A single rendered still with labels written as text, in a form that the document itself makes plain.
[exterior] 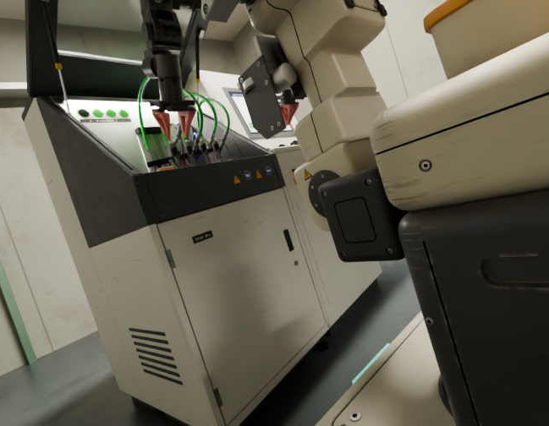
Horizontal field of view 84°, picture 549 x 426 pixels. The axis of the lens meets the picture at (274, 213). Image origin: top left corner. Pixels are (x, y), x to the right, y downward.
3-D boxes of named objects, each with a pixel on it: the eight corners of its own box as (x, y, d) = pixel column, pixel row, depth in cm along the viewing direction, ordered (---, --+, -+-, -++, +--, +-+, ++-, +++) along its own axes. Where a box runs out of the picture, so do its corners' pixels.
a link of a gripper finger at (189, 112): (162, 138, 84) (157, 102, 81) (186, 135, 89) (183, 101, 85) (174, 141, 80) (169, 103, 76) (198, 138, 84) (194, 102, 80)
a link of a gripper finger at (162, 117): (155, 139, 83) (149, 102, 79) (179, 136, 87) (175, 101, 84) (166, 142, 78) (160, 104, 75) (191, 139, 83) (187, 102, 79)
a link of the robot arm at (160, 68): (159, 49, 71) (182, 51, 75) (148, 51, 76) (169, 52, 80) (163, 81, 74) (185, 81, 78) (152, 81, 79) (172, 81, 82)
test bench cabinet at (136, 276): (229, 463, 96) (147, 226, 92) (148, 417, 134) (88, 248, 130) (335, 340, 148) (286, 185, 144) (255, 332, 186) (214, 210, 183)
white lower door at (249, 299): (227, 428, 97) (156, 224, 93) (222, 425, 98) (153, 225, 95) (326, 324, 145) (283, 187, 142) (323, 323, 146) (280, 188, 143)
